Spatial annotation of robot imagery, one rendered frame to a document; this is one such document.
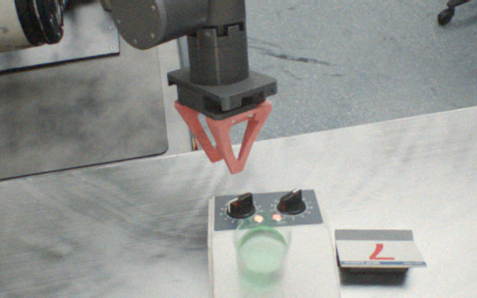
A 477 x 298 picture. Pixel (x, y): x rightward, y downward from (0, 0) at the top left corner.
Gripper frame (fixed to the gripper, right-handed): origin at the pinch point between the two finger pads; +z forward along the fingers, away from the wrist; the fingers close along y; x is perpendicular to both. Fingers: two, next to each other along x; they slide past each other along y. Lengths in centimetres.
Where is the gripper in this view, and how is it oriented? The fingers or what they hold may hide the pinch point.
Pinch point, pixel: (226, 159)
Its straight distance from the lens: 59.7
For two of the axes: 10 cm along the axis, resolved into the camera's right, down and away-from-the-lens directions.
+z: 0.6, 9.0, 4.3
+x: 8.0, -3.1, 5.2
